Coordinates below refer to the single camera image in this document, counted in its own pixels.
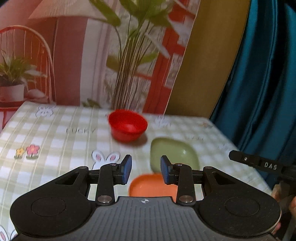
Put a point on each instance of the person's hand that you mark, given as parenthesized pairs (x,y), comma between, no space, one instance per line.
(287,205)

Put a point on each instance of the green plaid bunny tablecloth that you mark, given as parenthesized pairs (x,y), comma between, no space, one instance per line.
(42,142)

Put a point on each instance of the printed room backdrop cloth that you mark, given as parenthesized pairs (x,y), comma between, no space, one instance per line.
(97,54)

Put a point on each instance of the orange square plate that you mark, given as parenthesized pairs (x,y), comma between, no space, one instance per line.
(151,185)

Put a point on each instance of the yellow wooden panel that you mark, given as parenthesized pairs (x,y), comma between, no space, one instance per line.
(209,57)

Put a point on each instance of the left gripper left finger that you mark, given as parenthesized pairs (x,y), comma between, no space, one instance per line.
(110,175)

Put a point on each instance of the teal curtain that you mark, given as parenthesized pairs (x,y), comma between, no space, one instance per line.
(256,109)

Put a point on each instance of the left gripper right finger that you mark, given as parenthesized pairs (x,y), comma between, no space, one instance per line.
(181,175)

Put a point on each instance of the green square plate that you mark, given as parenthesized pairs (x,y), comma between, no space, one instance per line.
(176,151)

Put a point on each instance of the red bowl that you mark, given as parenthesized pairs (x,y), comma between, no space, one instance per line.
(126,126)

